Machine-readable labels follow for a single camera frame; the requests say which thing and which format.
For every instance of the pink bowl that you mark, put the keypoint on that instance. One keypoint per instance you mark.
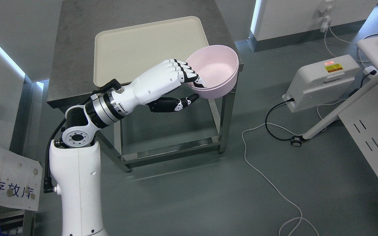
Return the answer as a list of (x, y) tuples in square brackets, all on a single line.
[(217, 91), (217, 66)]

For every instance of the cream plastic tray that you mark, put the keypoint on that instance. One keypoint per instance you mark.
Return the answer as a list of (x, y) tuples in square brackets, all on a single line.
[(125, 53)]

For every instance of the white sign board blue letters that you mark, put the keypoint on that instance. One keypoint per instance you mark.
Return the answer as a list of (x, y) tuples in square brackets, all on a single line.
[(20, 181)]

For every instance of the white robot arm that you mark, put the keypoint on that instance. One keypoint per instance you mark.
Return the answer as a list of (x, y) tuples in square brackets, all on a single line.
[(73, 167)]

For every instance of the white wall plug adapter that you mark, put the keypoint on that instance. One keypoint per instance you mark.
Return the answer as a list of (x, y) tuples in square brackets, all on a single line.
[(325, 24)]

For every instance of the stainless steel table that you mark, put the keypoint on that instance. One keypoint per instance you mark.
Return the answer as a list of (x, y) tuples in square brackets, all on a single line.
[(72, 69)]

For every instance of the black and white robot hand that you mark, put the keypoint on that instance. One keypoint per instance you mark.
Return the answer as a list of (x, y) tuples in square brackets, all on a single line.
[(149, 87)]

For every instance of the white device with warning label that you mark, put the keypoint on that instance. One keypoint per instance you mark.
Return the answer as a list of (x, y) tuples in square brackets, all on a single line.
[(321, 82)]

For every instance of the white stand leg with caster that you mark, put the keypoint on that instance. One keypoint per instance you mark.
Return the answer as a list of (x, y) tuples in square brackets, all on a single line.
[(298, 140)]

